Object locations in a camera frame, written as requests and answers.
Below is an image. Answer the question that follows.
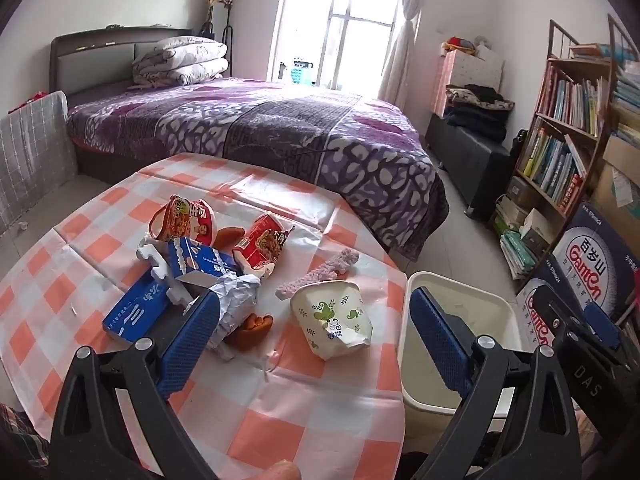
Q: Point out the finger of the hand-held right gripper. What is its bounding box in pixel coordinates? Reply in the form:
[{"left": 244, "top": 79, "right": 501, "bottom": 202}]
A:
[
  {"left": 583, "top": 304, "right": 624, "bottom": 354},
  {"left": 529, "top": 285, "right": 583, "bottom": 345}
]

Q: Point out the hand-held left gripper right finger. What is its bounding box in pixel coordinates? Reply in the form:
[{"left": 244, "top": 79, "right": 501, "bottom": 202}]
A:
[{"left": 409, "top": 286, "right": 583, "bottom": 480}]

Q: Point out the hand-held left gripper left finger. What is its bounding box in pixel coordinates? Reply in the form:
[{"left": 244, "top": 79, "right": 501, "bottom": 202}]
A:
[{"left": 47, "top": 290, "right": 222, "bottom": 480}]

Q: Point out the white plastic bin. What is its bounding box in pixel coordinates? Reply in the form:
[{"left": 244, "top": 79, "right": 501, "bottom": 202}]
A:
[{"left": 398, "top": 271, "right": 525, "bottom": 433}]

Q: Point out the blue cookie box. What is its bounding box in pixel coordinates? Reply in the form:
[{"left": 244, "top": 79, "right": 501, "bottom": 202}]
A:
[{"left": 167, "top": 237, "right": 243, "bottom": 291}]

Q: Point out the red instant noodle cup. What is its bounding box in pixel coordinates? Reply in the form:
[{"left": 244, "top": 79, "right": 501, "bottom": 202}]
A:
[
  {"left": 150, "top": 195, "right": 218, "bottom": 248},
  {"left": 234, "top": 213, "right": 291, "bottom": 273}
]

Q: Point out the person's left hand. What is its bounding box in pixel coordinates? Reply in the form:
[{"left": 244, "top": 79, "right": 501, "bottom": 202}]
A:
[{"left": 264, "top": 461, "right": 302, "bottom": 480}]

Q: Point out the small blue water carton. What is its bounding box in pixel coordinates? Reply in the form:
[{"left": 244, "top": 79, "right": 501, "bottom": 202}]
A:
[{"left": 516, "top": 280, "right": 557, "bottom": 352}]

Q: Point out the large crumpled paper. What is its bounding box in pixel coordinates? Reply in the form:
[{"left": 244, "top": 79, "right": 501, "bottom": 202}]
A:
[{"left": 205, "top": 272, "right": 263, "bottom": 361}]

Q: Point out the brown soft object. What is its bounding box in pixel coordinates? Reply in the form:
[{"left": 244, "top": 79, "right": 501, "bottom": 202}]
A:
[
  {"left": 225, "top": 312, "right": 274, "bottom": 352},
  {"left": 215, "top": 227, "right": 246, "bottom": 252}
]

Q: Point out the flat blue cardboard box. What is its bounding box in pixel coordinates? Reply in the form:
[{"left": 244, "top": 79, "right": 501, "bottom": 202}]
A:
[{"left": 102, "top": 267, "right": 186, "bottom": 346}]

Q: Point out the large blue water carton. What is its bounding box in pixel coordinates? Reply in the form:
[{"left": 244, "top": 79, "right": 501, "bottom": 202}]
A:
[{"left": 550, "top": 202, "right": 640, "bottom": 322}]

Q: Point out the stack of books and boxes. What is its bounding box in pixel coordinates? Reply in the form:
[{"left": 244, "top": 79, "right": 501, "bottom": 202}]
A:
[{"left": 499, "top": 195, "right": 557, "bottom": 277}]

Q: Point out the white notched foam piece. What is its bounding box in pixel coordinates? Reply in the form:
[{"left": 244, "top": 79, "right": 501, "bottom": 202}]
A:
[{"left": 136, "top": 232, "right": 201, "bottom": 311}]

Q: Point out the white green-print paper bowl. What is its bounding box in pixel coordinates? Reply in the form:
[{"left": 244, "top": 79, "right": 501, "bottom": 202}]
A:
[{"left": 290, "top": 281, "right": 374, "bottom": 361}]

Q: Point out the orange white checked tablecloth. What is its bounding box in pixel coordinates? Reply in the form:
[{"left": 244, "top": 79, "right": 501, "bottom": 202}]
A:
[{"left": 0, "top": 152, "right": 408, "bottom": 480}]

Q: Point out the purple knitted strip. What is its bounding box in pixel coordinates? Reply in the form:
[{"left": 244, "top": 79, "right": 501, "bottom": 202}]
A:
[{"left": 276, "top": 247, "right": 361, "bottom": 301}]

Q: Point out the brown cardboard box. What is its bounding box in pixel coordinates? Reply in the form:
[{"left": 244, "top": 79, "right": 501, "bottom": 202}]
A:
[{"left": 590, "top": 135, "right": 640, "bottom": 242}]

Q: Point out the row of thick books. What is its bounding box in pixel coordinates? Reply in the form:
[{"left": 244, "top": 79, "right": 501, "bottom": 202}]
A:
[{"left": 517, "top": 127, "right": 589, "bottom": 212}]

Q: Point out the wooden bookshelf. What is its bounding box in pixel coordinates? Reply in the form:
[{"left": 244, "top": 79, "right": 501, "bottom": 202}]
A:
[{"left": 492, "top": 12, "right": 640, "bottom": 281}]

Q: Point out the black bag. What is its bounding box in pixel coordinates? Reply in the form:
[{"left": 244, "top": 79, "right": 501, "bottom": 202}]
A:
[{"left": 510, "top": 130, "right": 529, "bottom": 172}]

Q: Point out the black bench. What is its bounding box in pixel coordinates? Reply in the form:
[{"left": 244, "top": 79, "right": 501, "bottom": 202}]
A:
[{"left": 425, "top": 112, "right": 512, "bottom": 220}]

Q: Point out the person's plaid clothing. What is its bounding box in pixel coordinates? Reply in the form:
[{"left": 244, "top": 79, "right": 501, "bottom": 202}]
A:
[{"left": 0, "top": 402, "right": 51, "bottom": 480}]

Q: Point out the row of thin books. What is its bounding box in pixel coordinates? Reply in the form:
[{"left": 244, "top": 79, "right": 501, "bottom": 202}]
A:
[{"left": 537, "top": 62, "right": 601, "bottom": 137}]

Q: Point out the pile of clothes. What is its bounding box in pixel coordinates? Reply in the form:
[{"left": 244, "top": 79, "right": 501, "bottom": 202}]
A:
[{"left": 444, "top": 84, "right": 516, "bottom": 142}]

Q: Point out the purple patterned bedspread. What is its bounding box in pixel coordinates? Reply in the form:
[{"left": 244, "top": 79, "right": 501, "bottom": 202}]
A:
[{"left": 66, "top": 76, "right": 451, "bottom": 261}]

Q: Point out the pink white cabinet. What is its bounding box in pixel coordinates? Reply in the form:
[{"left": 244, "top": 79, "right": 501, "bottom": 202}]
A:
[{"left": 432, "top": 42, "right": 504, "bottom": 116}]

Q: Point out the grey checked covered chair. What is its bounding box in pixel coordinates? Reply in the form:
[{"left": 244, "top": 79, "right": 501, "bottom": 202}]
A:
[{"left": 0, "top": 91, "right": 78, "bottom": 233}]

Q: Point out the folded white quilt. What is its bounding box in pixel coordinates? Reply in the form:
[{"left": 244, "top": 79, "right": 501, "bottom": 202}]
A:
[{"left": 131, "top": 36, "right": 229, "bottom": 86}]

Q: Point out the blue plastic basket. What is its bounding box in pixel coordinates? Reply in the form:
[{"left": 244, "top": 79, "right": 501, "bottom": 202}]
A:
[{"left": 290, "top": 60, "right": 316, "bottom": 87}]

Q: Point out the red cloth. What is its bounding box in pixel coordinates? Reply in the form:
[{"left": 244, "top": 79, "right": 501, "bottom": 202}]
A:
[{"left": 7, "top": 91, "right": 49, "bottom": 112}]

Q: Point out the dark bed headboard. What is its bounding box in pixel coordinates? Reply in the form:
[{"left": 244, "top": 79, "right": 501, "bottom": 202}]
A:
[{"left": 50, "top": 27, "right": 196, "bottom": 97}]

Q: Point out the white curtain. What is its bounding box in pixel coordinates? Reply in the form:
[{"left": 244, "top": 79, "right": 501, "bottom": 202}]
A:
[{"left": 377, "top": 0, "right": 432, "bottom": 106}]

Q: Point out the black coat rack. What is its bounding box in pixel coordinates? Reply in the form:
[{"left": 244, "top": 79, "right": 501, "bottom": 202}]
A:
[{"left": 200, "top": 0, "right": 237, "bottom": 77}]

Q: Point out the window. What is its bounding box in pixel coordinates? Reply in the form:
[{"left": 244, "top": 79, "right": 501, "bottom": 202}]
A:
[{"left": 270, "top": 0, "right": 406, "bottom": 96}]

